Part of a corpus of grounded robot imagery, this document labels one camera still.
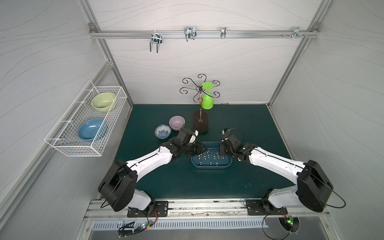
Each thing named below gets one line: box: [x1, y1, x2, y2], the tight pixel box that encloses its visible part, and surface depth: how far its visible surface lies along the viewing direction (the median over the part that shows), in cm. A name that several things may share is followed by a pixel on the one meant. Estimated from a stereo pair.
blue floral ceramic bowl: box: [154, 123, 172, 140], surface depth 103 cm
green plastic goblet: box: [201, 82, 214, 110], surface depth 94 cm
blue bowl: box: [78, 118, 108, 142], surface depth 65 cm
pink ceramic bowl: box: [168, 115, 186, 131], surface depth 106 cm
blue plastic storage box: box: [191, 141, 233, 169], surface depth 90 cm
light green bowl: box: [91, 92, 116, 113], surface depth 75 cm
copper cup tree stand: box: [180, 73, 220, 133], surface depth 91 cm
